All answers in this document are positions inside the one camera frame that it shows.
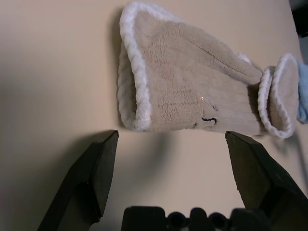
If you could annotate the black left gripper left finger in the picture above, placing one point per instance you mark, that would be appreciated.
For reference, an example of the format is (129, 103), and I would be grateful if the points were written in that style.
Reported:
(96, 173)

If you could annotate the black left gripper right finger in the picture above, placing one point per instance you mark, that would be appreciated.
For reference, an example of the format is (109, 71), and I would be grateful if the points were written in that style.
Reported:
(255, 175)

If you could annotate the beige towel with white trim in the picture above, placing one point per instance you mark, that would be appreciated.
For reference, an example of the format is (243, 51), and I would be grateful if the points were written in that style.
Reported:
(192, 79)

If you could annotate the light blue folded towel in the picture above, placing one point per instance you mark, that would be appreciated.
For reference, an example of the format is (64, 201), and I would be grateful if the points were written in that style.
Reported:
(302, 93)

